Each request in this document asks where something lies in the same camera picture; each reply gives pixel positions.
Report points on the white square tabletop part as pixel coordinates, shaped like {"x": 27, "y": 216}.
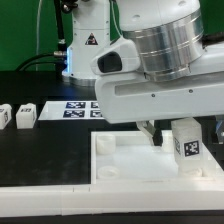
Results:
{"x": 130, "y": 155}

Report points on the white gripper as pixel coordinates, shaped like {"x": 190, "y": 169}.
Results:
{"x": 126, "y": 95}

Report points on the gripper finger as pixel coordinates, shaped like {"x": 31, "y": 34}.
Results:
{"x": 220, "y": 128}

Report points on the white marker sheet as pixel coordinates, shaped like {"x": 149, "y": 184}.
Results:
{"x": 70, "y": 110}

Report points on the white L-shaped fence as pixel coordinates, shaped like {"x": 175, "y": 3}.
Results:
{"x": 186, "y": 193}

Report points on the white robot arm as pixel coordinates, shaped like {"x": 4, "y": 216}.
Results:
{"x": 147, "y": 59}

